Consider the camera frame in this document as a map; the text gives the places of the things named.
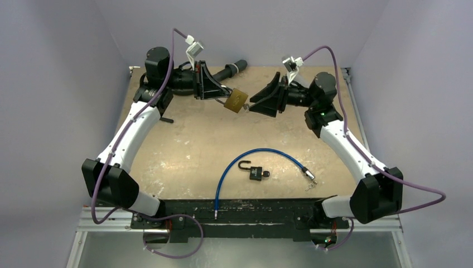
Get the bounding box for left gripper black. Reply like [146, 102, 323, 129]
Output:
[165, 60, 230, 100]

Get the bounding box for brass padlock silver shackle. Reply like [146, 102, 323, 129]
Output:
[216, 89, 249, 113]

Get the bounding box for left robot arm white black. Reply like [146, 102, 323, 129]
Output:
[81, 47, 248, 228]

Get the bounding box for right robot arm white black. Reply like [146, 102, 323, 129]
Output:
[249, 72, 403, 227]

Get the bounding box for black padlock with key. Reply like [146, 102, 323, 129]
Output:
[238, 160, 271, 181]

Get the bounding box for clear plastic organizer box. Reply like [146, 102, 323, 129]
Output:
[293, 74, 311, 88]

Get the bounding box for small silver keys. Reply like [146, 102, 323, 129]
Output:
[305, 181, 317, 192]

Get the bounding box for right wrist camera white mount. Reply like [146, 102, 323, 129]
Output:
[282, 56, 304, 84]

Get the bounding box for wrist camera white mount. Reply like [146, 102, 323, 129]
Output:
[185, 35, 205, 68]
[282, 56, 304, 84]

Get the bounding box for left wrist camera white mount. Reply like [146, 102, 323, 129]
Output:
[185, 35, 205, 68]

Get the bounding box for black handled screwdriver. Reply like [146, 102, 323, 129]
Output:
[160, 117, 174, 123]

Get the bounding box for blue cable lock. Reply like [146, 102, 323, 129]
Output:
[213, 147, 317, 221]

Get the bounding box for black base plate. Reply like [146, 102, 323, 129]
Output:
[92, 198, 382, 245]

